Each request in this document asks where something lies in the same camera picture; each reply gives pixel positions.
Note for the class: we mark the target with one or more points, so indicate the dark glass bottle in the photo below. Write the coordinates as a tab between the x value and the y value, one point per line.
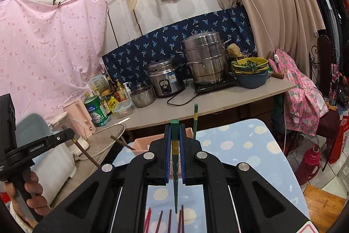
110	87

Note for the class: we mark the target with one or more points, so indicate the clear glass food container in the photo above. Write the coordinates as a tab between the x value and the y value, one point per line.
124	110

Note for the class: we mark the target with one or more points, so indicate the green chopstick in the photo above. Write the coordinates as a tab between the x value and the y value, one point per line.
195	121
176	194

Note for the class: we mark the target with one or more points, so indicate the tan loofah sponge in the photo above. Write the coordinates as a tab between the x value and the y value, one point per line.
234	50

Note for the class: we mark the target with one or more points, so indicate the pink pineapple print garment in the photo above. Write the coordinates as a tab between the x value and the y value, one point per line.
300	96

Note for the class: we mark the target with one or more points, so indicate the navy palm print cloth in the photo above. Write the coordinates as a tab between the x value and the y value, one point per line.
141	52

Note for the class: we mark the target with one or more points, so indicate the brown chopstick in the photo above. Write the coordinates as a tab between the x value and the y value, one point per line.
84	152
122	143

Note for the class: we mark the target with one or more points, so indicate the blue basin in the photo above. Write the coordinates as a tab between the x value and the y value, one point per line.
250	81

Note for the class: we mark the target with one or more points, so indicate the white blender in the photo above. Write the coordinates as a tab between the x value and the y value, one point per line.
60	123

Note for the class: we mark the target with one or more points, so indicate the green leafy vegetables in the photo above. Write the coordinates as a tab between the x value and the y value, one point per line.
249	64

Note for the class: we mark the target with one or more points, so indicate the steel rice cooker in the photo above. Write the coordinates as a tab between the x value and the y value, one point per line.
166	77

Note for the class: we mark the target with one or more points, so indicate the black induction cooker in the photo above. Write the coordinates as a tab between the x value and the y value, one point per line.
215	87

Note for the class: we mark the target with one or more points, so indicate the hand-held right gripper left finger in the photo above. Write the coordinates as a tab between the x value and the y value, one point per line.
169	156

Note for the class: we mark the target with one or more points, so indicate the yellow basin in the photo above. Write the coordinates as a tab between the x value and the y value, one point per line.
262	61

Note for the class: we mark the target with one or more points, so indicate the white green printed packet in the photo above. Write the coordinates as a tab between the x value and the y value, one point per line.
96	84

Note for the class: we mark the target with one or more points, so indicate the pink perforated utensil holder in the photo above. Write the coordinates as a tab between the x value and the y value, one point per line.
144	145

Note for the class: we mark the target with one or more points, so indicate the pink electric kettle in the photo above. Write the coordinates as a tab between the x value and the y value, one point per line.
79	118

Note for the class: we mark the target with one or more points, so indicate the red thermos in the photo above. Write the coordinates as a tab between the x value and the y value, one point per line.
308	167

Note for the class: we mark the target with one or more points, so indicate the stacked steel steamer pot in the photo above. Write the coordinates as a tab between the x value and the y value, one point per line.
207	58

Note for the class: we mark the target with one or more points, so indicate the beige curtain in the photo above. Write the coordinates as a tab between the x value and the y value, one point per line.
272	3

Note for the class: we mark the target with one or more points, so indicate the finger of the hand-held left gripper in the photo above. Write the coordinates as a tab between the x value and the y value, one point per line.
61	138

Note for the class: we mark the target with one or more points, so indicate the yellow oil bottle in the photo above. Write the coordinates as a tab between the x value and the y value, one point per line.
122	93

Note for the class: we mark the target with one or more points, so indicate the green tin can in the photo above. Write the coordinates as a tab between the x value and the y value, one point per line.
96	113

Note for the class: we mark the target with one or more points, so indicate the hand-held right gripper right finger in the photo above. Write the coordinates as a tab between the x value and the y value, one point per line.
182	159

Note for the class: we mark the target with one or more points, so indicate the dark wooden chair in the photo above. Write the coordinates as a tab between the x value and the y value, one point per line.
327	123

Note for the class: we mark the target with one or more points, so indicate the dark soy sauce bottle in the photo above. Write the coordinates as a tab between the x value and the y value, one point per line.
104	104

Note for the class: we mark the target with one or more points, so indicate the person's left hand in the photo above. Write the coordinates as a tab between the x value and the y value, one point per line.
35	189

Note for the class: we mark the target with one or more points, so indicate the red bag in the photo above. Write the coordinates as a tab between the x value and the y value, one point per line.
340	140

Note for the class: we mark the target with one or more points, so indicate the dark patterned bag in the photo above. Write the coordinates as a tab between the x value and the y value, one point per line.
342	93

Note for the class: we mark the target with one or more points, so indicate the white pump bottle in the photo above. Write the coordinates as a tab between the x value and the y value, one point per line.
127	91

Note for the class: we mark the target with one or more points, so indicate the blue dotted table cover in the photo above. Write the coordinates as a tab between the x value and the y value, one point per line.
240	140

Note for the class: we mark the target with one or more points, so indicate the small steel lidded pot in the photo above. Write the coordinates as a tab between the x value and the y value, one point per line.
143	98

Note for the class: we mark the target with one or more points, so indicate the pink printed curtain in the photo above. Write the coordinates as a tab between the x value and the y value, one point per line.
49	52

